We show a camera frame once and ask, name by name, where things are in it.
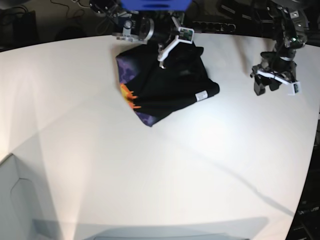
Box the black T-shirt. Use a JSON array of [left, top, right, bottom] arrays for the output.
[[115, 43, 220, 127]]

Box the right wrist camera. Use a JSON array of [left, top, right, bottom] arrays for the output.
[[178, 27, 195, 44]]

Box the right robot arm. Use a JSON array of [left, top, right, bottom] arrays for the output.
[[89, 0, 185, 69]]

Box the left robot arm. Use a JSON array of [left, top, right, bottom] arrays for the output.
[[250, 0, 308, 96]]

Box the blue box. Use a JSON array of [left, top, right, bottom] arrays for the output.
[[120, 0, 192, 12]]

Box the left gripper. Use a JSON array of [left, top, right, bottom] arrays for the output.
[[250, 56, 298, 96]]

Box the black power strip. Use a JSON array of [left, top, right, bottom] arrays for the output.
[[192, 21, 236, 34]]

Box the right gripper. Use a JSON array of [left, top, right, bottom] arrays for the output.
[[149, 12, 185, 57]]

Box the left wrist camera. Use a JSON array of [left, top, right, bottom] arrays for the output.
[[288, 81, 301, 96]]

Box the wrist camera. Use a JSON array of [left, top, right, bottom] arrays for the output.
[[178, 27, 195, 44], [288, 81, 301, 96]]

